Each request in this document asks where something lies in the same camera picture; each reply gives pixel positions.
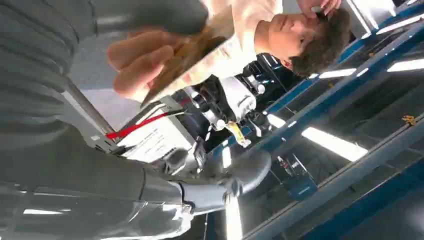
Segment person's left hand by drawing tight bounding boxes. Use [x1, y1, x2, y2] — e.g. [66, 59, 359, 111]
[106, 31, 188, 103]

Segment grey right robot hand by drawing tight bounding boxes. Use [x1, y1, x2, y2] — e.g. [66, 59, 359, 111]
[0, 0, 273, 240]

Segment person's right hand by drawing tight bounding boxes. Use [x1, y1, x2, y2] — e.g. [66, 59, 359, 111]
[296, 0, 342, 19]

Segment person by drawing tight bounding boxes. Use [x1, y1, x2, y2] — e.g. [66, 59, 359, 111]
[198, 0, 352, 79]

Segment white ceiling light strip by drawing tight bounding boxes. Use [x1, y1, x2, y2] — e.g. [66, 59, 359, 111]
[317, 67, 358, 80]
[301, 126, 369, 163]
[225, 195, 244, 240]
[386, 58, 424, 73]
[266, 113, 287, 129]

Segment white labelled box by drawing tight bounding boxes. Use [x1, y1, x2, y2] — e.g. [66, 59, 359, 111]
[116, 110, 197, 165]

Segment black and white machine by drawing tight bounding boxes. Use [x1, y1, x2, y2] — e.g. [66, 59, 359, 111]
[178, 52, 294, 157]

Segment yellow hanging tag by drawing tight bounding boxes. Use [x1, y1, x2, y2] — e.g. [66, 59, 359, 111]
[227, 121, 252, 149]

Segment small brass ceiling fitting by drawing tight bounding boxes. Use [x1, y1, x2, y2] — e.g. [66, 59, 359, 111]
[401, 114, 417, 127]

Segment blue ceiling device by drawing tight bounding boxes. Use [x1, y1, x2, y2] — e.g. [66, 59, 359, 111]
[276, 153, 318, 202]

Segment red cable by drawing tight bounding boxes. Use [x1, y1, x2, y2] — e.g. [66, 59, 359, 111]
[105, 110, 173, 141]

